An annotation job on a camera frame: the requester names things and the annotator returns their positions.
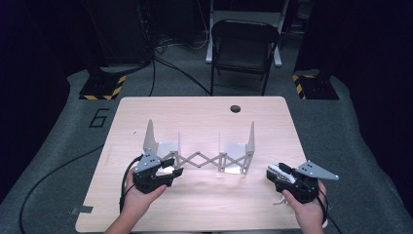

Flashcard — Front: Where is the right hand-held gripper cable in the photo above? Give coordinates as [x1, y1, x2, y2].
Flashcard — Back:
[316, 186, 329, 225]

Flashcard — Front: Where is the long black floor cable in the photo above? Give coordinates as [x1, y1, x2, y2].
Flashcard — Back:
[19, 144, 105, 234]

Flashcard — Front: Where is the person's right hand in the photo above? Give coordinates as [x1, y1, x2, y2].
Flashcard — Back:
[282, 179, 328, 233]

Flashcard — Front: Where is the hand-held gripper cable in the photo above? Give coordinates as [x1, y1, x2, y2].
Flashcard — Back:
[119, 155, 144, 215]
[316, 186, 329, 225]

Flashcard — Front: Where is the black folding chair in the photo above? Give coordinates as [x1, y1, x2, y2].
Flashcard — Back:
[209, 19, 281, 97]

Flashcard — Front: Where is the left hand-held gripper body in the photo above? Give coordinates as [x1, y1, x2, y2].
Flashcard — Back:
[132, 148, 178, 195]

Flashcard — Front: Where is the thin black floor cable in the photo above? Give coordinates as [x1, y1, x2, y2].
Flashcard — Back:
[155, 58, 212, 96]
[148, 58, 157, 98]

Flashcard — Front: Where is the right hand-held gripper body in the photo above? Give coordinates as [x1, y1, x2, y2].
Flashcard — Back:
[274, 160, 340, 204]

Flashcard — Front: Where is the black yellow striped stand base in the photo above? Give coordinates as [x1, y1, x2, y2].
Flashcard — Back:
[78, 66, 127, 101]
[291, 68, 340, 100]

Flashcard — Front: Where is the floor cable bundle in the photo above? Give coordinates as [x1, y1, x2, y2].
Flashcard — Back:
[154, 28, 208, 55]

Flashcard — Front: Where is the person's left hand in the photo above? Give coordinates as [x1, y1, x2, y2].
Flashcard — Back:
[125, 169, 169, 226]

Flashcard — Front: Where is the white patterned dish cloth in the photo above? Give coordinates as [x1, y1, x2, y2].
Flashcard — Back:
[267, 163, 297, 207]

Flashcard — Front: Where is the black equipment cabinet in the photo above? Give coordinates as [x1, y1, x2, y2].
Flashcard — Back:
[82, 0, 154, 66]

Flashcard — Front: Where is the short black taped cable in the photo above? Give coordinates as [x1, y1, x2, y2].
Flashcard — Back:
[326, 214, 344, 234]

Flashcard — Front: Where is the grey expandable metal rack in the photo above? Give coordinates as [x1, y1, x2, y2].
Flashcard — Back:
[142, 119, 256, 176]

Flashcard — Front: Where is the left hand-held gripper cable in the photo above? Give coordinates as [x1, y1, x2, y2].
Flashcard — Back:
[119, 155, 144, 215]

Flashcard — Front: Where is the grey tape strip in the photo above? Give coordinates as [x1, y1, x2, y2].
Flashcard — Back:
[70, 205, 94, 215]

